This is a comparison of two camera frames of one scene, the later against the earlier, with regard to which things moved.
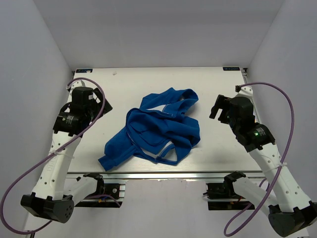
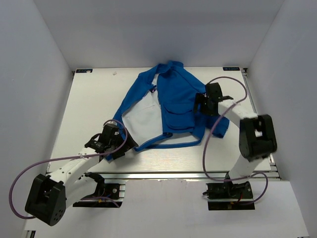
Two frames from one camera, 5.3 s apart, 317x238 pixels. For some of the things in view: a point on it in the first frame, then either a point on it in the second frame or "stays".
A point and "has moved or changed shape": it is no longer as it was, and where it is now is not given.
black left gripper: x=99 y=105 to x=130 y=143
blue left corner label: x=84 y=71 stays
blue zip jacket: x=160 y=129 has moved or changed shape
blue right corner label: x=231 y=68 stays
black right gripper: x=222 y=102 to x=199 y=98
